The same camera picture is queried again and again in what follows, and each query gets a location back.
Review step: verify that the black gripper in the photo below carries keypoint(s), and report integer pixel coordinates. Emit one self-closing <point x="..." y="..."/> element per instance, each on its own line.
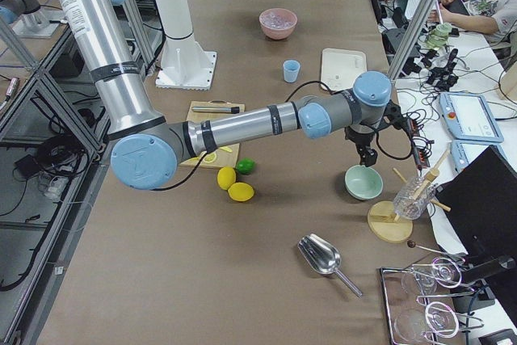
<point x="360" y="140"/>

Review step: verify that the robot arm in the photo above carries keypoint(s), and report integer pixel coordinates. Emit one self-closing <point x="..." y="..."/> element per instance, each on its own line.
<point x="147" y="149"/>

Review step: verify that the wooden cup stand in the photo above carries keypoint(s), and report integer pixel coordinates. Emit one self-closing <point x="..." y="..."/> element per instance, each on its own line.
<point x="386" y="224"/>

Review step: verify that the steel ice scoop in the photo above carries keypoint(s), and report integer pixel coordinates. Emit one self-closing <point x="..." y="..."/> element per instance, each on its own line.
<point x="325" y="259"/>

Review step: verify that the light blue cup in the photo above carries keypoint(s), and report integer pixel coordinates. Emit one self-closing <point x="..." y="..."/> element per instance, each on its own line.
<point x="291" y="69"/>

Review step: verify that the pile of clear ice cubes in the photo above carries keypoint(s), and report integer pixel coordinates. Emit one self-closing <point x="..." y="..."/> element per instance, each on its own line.
<point x="278" y="18"/>

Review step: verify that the mint green bowl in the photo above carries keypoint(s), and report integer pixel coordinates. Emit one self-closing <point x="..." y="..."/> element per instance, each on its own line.
<point x="363" y="183"/>

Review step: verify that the clear glass on stand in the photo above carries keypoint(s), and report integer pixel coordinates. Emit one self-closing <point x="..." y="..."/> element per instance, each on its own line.
<point x="408" y="207"/>

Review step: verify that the cream rabbit tray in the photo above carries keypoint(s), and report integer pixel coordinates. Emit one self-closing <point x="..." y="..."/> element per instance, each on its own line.
<point x="340" y="67"/>

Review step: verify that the blue teach pendant lower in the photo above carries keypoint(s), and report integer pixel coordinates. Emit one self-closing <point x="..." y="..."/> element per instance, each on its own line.
<point x="464" y="152"/>

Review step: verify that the blue teach pendant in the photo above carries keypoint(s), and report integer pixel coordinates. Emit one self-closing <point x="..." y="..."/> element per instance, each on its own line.
<point x="464" y="152"/>
<point x="468" y="117"/>

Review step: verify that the blue teach pendant upper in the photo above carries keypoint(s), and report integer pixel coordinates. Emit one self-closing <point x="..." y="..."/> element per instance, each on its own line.
<point x="468" y="117"/>

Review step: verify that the black monitor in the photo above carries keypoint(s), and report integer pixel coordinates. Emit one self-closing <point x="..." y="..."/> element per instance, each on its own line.
<point x="482" y="198"/>

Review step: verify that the green lime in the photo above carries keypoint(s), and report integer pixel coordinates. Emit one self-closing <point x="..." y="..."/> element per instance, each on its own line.
<point x="245" y="166"/>

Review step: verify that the yellow lemon lower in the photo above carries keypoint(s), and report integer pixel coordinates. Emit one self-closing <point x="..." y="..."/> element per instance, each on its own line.
<point x="241" y="192"/>

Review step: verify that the yellow lemon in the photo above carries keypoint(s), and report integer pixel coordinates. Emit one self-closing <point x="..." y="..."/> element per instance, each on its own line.
<point x="226" y="177"/>
<point x="241" y="192"/>

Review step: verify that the wine glass upper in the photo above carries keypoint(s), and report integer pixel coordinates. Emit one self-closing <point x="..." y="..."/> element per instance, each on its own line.
<point x="425" y="278"/>

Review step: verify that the wine glass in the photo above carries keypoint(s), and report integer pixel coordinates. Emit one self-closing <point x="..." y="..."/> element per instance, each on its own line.
<point x="425" y="278"/>
<point x="429" y="325"/>

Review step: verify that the steel muddler black tip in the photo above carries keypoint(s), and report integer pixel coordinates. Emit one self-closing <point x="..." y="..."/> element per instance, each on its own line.
<point x="216" y="110"/>

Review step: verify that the wooden cutting board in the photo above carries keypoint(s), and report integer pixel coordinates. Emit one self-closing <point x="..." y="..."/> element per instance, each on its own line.
<point x="224" y="155"/>

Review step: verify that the yellow lemon upper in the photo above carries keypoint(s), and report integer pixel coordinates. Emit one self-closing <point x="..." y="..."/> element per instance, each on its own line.
<point x="226" y="177"/>

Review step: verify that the pink bowl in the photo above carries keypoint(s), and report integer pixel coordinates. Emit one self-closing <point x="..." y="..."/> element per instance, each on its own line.
<point x="277" y="34"/>

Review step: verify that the black glass rack tray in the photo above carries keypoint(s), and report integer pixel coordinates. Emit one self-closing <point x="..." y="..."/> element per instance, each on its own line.
<point x="396" y="300"/>

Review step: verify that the wine glass lower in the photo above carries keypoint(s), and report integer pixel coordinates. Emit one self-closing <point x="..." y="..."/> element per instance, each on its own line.
<point x="429" y="325"/>

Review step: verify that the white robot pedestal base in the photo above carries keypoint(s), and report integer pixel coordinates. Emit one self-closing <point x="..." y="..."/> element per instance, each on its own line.
<point x="184" y="64"/>

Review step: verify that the aluminium frame post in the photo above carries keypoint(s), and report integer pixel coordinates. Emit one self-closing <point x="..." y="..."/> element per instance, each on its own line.
<point x="409" y="39"/>

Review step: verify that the arm base mount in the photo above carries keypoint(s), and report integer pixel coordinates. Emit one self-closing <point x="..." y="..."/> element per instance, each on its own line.
<point x="29" y="19"/>

